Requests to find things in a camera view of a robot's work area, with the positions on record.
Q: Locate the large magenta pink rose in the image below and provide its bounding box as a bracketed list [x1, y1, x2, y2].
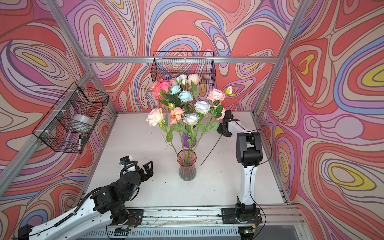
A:
[200, 135, 223, 166]

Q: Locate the white blue rose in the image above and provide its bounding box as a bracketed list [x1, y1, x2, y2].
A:
[191, 101, 211, 152]

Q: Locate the pink peony spray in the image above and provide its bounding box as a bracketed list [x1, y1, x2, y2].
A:
[163, 104, 185, 154]
[197, 86, 235, 141]

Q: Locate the green stemmed rose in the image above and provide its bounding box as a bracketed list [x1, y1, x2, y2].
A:
[184, 113, 200, 165]

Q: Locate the blue purple glass vase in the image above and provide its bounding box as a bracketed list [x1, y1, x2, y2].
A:
[182, 132, 197, 149]

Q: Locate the red grey glass vase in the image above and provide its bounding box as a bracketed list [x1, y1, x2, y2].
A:
[177, 149, 197, 182]

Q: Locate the pale pink cream rose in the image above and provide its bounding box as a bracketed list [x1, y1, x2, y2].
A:
[146, 109, 178, 154]

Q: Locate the light blue flower stem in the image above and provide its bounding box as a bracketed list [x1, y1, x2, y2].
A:
[167, 85, 194, 114]

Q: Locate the cream white rose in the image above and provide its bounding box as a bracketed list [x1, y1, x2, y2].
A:
[187, 74, 200, 98]

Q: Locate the large salmon pink rose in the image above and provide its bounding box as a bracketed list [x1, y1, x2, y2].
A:
[152, 79, 166, 89]

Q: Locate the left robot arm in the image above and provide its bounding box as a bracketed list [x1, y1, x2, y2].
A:
[16, 159, 154, 240]

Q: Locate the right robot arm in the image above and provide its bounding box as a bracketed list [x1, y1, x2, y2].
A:
[218, 111, 264, 226]

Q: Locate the black marker pen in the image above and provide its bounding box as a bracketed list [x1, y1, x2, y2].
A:
[78, 135, 82, 153]

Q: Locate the silver tape roll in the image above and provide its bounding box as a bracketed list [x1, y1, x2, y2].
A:
[72, 114, 94, 126]

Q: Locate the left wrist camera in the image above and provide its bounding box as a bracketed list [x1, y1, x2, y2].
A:
[120, 156, 137, 175]

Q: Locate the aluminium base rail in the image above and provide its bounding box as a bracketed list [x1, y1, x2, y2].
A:
[78, 205, 312, 240]

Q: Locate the back wire basket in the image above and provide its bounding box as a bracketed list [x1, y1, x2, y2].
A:
[151, 50, 216, 86]

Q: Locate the wire basket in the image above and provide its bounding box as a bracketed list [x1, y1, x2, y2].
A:
[32, 83, 109, 154]
[151, 50, 216, 86]

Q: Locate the left wire basket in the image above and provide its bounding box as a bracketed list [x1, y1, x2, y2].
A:
[32, 83, 109, 154]

